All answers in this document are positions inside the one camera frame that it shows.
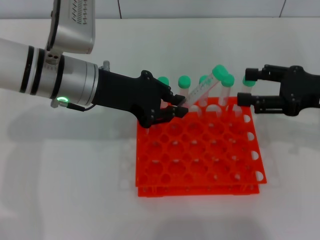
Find left wrist cable with connector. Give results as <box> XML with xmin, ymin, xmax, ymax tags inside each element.
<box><xmin>51</xmin><ymin>98</ymin><xmax>97</xmax><ymax>111</ymax></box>

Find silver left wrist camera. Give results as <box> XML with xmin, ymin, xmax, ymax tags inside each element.
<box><xmin>44</xmin><ymin>0</ymin><xmax>96</xmax><ymax>55</ymax></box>

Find clear test tube green cap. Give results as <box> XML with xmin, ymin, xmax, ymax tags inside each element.
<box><xmin>177</xmin><ymin>74</ymin><xmax>192</xmax><ymax>106</ymax></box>
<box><xmin>157</xmin><ymin>75</ymin><xmax>170</xmax><ymax>88</ymax></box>
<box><xmin>186</xmin><ymin>64</ymin><xmax>230</xmax><ymax>111</ymax></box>
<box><xmin>234</xmin><ymin>75</ymin><xmax>256</xmax><ymax>117</ymax></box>
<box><xmin>198</xmin><ymin>74</ymin><xmax>213</xmax><ymax>107</ymax></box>
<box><xmin>218</xmin><ymin>74</ymin><xmax>235</xmax><ymax>106</ymax></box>

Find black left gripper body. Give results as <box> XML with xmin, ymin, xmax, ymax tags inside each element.
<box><xmin>92</xmin><ymin>69</ymin><xmax>173</xmax><ymax>127</ymax></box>

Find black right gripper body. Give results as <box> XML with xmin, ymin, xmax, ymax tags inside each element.
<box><xmin>278</xmin><ymin>65</ymin><xmax>320</xmax><ymax>117</ymax></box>

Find orange plastic test tube rack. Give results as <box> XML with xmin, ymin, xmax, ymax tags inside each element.
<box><xmin>134</xmin><ymin>96</ymin><xmax>268</xmax><ymax>198</ymax></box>

